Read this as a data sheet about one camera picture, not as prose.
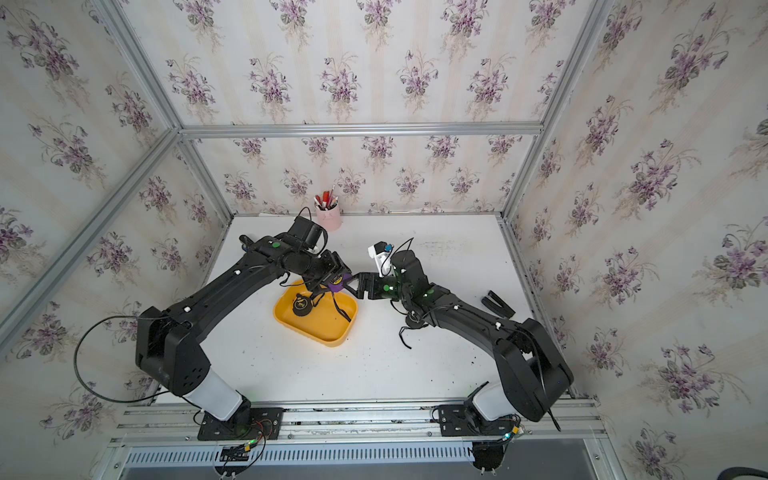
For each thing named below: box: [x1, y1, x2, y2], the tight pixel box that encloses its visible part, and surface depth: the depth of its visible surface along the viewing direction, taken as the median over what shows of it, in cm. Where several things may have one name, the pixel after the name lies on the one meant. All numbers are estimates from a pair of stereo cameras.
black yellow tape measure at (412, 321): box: [399, 311, 429, 350], surface depth 91 cm
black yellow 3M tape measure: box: [292, 293, 313, 317], surface depth 93 cm
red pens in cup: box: [314, 185, 339, 211], surface depth 113 cm
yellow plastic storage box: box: [274, 280, 359, 348], surface depth 92 cm
